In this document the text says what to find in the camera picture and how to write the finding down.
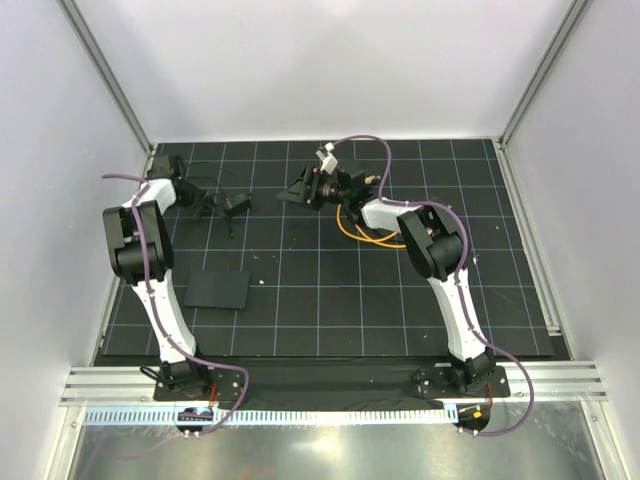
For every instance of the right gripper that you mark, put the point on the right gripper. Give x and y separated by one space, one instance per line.
298 191

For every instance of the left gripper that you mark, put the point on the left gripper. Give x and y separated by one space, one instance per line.
200 194

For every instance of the black power adapter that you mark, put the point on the black power adapter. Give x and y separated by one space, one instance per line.
237 205

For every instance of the black network switch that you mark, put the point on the black network switch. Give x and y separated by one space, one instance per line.
222 289

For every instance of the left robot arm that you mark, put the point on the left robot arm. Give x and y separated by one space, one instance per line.
141 254

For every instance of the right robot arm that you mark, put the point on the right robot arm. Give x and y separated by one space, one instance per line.
437 245

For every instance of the black grid mat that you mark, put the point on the black grid mat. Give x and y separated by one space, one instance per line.
316 292

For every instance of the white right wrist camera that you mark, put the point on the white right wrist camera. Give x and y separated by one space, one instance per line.
328 162

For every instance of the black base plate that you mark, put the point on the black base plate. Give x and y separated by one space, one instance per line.
329 384

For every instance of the aluminium frame rail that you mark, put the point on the aluminium frame rail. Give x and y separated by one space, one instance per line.
551 381

